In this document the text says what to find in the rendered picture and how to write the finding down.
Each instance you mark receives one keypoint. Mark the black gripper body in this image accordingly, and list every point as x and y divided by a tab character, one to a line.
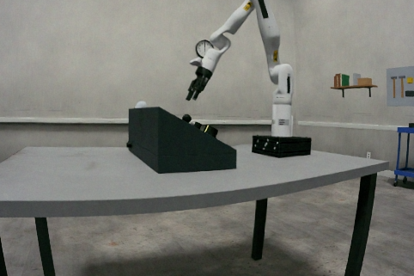
202	72

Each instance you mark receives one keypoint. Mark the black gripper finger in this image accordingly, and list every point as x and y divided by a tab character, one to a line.
191	90
199	88

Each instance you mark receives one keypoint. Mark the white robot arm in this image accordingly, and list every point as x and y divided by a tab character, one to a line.
280	74

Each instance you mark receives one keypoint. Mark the dark grey console panel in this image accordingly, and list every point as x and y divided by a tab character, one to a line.
169	144

